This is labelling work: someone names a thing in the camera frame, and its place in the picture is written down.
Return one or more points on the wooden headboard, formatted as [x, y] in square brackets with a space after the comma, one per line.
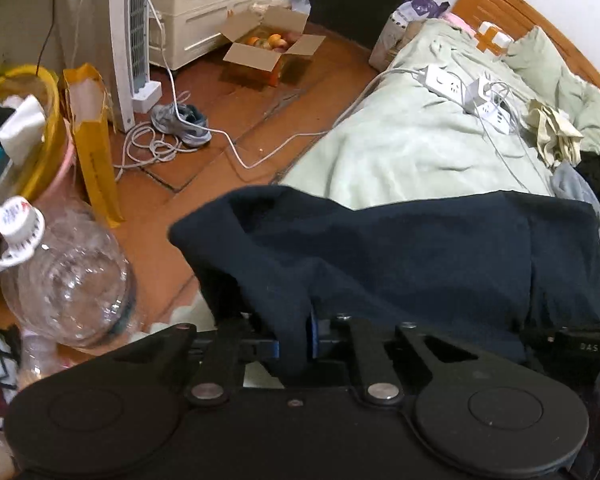
[505, 0]

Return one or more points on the navy zip jacket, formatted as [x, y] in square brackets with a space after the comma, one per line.
[380, 260]

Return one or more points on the pink bucket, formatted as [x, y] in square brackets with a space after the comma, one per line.
[67, 160]

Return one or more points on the white power strip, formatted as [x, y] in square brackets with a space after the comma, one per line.
[442, 80]
[495, 117]

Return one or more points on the purple and white bag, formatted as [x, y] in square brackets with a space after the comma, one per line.
[405, 15]

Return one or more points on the yellow paper bag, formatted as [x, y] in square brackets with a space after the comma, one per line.
[97, 160]

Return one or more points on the beige garment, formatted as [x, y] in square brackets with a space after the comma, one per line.
[555, 130]

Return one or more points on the orange fruit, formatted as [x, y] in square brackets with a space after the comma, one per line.
[254, 41]
[276, 41]

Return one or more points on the bed with green sheet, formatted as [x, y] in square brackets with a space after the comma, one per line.
[405, 150]

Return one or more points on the green pillow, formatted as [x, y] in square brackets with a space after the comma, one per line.
[545, 60]

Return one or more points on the white tower fan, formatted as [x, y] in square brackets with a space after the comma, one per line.
[125, 35]

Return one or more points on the cream drawer cabinet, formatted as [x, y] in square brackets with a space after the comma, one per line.
[205, 35]

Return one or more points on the dark door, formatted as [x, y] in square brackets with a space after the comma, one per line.
[355, 0]

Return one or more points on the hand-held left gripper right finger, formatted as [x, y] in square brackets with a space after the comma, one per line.
[313, 335]

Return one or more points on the white plastic bag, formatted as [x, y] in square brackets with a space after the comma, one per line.
[300, 0]

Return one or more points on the grey sneaker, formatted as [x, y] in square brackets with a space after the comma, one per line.
[185, 125]

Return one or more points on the cardboard box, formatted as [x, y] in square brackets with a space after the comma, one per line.
[260, 62]

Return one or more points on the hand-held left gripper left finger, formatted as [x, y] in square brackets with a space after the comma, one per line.
[230, 355]

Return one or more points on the black garment with pink print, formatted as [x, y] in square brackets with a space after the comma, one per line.
[595, 165]

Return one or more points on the white charger cube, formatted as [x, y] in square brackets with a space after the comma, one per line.
[482, 89]

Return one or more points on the white box with orange tape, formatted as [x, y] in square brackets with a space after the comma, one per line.
[490, 35]

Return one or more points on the large clear plastic bottle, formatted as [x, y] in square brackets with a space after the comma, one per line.
[80, 285]

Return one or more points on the yellow basin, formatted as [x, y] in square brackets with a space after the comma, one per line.
[52, 125]

